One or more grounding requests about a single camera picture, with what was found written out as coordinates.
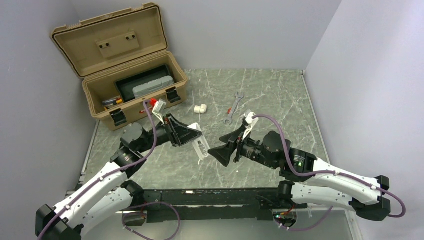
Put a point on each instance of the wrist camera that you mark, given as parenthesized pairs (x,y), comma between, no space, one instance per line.
(157,106)
(250,122)

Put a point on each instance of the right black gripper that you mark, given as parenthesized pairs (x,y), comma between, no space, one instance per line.
(223,153)

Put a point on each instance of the silver open-end wrench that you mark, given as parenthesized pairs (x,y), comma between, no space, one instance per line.
(229,118)

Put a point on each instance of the black tray in toolbox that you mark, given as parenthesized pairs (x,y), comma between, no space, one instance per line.
(125,86)

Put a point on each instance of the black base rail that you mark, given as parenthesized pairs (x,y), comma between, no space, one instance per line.
(213,204)

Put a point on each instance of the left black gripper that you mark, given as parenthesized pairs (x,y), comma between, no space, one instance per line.
(179,133)

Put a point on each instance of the white remote control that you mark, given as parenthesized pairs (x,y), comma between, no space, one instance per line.
(200,143)

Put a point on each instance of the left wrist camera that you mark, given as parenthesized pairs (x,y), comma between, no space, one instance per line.
(157,106)

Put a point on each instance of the grey plastic case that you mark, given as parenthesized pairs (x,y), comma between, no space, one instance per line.
(152,86)

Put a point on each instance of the tan plastic toolbox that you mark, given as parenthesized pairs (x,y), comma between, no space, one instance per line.
(114,46)

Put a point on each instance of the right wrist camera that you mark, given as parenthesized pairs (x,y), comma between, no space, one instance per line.
(250,122)

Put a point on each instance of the white pvc elbow fitting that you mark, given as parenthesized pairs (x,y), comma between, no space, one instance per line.
(200,109)

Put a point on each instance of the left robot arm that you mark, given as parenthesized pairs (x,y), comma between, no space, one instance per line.
(111,189)

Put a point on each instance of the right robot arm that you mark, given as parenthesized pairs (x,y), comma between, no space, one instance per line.
(307,178)

